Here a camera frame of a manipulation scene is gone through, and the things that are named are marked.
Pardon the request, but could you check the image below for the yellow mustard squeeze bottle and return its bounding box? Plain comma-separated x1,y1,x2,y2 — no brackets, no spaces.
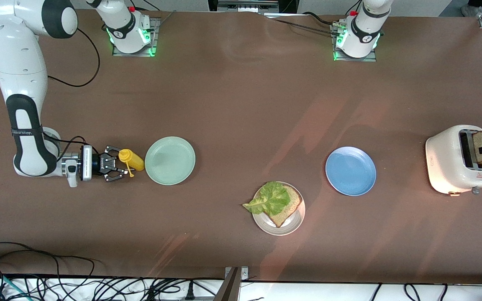
118,149,145,178

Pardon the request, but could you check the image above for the green lettuce leaf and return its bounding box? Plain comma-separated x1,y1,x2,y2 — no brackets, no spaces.
242,181,291,216

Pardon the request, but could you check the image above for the beige plate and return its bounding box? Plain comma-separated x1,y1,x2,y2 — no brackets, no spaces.
251,182,305,236

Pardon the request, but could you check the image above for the mint green plate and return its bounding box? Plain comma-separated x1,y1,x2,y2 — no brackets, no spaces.
145,136,196,186

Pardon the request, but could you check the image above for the blue plate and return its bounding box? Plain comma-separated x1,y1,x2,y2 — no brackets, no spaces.
326,146,377,196

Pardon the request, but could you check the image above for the white two-slot toaster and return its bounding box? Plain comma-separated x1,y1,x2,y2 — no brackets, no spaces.
425,125,482,196

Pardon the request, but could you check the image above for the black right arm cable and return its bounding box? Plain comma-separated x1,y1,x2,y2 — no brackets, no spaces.
48,27,100,87

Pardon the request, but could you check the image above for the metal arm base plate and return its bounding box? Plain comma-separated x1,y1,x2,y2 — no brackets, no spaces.
112,18,160,57
332,23,377,62

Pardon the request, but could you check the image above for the aluminium frame post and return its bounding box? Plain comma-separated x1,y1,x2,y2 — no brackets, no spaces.
213,267,250,301

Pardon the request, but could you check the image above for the black base supply cable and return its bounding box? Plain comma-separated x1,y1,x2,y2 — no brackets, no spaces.
264,12,344,35

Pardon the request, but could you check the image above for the black equipment frame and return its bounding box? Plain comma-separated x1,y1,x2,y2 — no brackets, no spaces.
208,0,299,13

